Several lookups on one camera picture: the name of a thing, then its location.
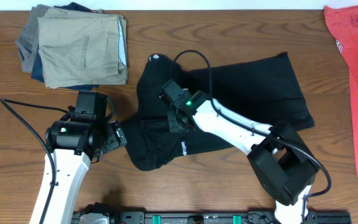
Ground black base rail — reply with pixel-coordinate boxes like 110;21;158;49
69;203;352;224

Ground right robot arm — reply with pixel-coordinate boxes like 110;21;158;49
160;89;319;223

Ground folded khaki pants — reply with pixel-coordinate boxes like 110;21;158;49
37;7;128;88

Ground black t-shirt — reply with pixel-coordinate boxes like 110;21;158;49
121;52;314;171

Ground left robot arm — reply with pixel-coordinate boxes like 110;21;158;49
30;121;127;223

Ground folded grey garment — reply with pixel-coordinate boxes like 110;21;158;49
15;4;50;72

